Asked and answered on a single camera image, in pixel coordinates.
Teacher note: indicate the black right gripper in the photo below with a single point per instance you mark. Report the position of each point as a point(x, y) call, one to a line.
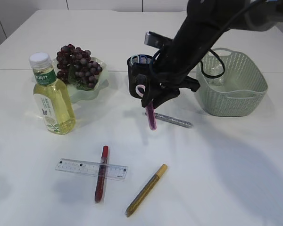
point(158, 97)

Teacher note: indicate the pink purple scissors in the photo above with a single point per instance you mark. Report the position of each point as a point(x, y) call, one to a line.
point(139, 89)

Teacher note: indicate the silver glitter pen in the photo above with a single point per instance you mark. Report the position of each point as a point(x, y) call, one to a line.
point(173, 120)

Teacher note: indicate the blue scissors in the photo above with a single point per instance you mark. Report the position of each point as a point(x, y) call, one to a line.
point(140, 59)

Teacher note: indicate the clear plastic sheet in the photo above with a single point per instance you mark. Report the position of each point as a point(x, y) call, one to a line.
point(216, 70)

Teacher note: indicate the purple grape bunch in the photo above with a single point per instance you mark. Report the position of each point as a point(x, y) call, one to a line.
point(76, 67)

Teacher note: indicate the transparent plastic ruler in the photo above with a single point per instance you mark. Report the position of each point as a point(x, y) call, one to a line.
point(115, 172)

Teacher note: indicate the gold glitter pen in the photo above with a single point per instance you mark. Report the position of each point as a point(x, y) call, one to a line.
point(145, 191)

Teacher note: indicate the yellow tea bottle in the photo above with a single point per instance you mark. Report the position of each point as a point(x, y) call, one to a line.
point(51, 95)

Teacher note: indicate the red glitter pen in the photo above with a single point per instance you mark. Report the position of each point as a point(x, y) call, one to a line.
point(101, 175)

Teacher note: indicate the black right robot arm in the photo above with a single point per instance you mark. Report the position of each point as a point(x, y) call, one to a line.
point(207, 20)

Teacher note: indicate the black mesh pen holder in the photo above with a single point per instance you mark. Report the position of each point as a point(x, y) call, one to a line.
point(138, 74)

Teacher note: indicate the green woven plastic basket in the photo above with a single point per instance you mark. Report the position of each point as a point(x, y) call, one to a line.
point(244, 87)

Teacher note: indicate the light green wavy plate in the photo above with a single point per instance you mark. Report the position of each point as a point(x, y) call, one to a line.
point(77, 95)

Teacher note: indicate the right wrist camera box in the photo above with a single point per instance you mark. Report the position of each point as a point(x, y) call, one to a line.
point(156, 40)

